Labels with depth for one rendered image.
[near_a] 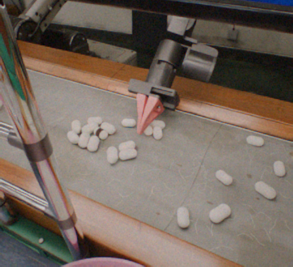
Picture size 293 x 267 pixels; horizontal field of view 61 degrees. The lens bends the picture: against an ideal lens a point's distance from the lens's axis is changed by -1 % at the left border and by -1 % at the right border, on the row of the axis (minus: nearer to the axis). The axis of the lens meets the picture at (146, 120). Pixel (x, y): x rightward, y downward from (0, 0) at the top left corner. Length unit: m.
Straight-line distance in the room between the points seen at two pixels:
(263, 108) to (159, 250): 0.40
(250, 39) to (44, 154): 2.41
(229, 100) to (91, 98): 0.34
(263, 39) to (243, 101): 1.94
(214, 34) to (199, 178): 2.16
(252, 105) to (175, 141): 0.21
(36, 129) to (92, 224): 0.22
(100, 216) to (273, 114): 0.43
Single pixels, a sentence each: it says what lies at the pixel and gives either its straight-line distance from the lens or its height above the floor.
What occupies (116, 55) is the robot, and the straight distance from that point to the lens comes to 1.48.
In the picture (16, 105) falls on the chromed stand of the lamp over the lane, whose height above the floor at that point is 1.01.
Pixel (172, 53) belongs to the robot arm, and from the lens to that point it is 0.54.
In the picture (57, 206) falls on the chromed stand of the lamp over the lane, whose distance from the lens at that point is 0.29.
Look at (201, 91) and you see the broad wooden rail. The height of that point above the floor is 0.76.
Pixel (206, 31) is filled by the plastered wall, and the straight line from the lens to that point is 2.56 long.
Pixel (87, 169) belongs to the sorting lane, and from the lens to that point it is 0.49.
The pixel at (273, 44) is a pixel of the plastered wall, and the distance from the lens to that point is 2.58.
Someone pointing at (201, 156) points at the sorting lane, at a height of 0.74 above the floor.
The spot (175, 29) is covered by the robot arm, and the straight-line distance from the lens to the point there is 0.55.
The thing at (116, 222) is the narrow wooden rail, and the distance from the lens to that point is 0.40.
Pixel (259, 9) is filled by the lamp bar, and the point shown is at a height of 1.06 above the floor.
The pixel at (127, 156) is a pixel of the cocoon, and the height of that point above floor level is 0.75.
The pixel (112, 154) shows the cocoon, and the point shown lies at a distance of 0.48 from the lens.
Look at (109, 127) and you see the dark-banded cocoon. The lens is 0.54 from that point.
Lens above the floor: 1.11
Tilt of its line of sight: 40 degrees down
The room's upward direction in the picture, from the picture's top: straight up
